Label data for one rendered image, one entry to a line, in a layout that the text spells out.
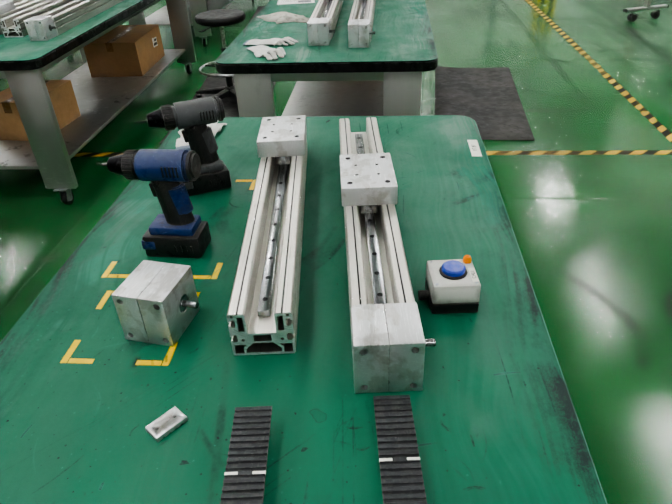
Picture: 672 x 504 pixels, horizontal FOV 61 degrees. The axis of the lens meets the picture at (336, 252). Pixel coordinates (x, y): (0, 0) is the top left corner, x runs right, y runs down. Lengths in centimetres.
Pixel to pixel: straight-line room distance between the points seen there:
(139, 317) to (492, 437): 57
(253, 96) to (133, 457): 197
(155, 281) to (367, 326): 36
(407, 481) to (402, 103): 200
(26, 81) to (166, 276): 220
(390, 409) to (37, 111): 260
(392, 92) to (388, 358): 183
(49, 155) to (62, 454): 244
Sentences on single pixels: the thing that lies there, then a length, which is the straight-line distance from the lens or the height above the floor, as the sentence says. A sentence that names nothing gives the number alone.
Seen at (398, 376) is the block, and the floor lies 81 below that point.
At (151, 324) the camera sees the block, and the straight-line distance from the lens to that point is 98.
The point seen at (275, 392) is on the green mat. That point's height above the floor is 78.
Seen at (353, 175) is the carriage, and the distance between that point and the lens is 117.
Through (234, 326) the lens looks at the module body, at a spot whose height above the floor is 84.
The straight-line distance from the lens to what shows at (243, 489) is 74.
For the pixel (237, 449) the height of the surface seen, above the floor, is 81.
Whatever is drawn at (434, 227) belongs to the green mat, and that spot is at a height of 78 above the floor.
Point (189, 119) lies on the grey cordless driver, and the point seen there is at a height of 97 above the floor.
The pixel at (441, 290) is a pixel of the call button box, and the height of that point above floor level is 83.
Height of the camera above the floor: 142
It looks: 34 degrees down
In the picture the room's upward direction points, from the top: 3 degrees counter-clockwise
